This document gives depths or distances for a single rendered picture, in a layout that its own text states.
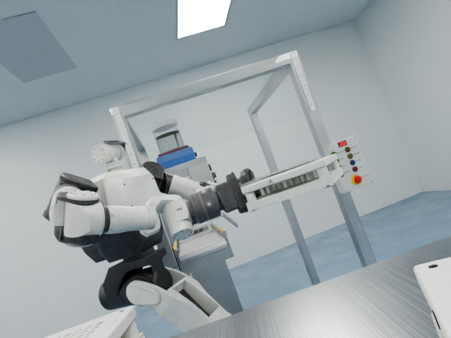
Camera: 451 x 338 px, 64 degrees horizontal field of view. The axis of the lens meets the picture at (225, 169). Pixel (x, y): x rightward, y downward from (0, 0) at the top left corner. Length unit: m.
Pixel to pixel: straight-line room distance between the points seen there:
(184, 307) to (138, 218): 0.44
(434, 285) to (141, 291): 1.12
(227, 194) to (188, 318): 0.49
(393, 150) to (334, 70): 1.53
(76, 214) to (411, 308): 0.74
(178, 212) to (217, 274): 1.07
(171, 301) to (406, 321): 0.95
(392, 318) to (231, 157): 4.87
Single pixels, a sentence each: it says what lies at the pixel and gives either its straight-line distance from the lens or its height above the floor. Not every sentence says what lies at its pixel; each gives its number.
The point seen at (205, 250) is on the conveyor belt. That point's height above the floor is 0.81.
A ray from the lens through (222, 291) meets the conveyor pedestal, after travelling 2.09.
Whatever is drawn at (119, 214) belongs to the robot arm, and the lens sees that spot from 0.96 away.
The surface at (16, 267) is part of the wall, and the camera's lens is 5.62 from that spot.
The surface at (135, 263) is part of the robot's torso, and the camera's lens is 1.36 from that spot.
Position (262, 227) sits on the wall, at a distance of 5.31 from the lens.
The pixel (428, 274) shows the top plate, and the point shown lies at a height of 0.95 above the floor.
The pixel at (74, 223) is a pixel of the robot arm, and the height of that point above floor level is 1.12.
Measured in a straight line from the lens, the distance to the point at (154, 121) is 1.87.
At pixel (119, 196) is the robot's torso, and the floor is 1.17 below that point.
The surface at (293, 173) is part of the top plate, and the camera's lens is 0.97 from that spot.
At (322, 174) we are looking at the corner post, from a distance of 0.96.
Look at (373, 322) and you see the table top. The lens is 0.48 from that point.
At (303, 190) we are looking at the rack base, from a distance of 0.97.
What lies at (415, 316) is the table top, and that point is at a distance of 0.47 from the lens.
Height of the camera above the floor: 1.07
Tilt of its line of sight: 3 degrees up
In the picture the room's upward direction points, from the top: 20 degrees counter-clockwise
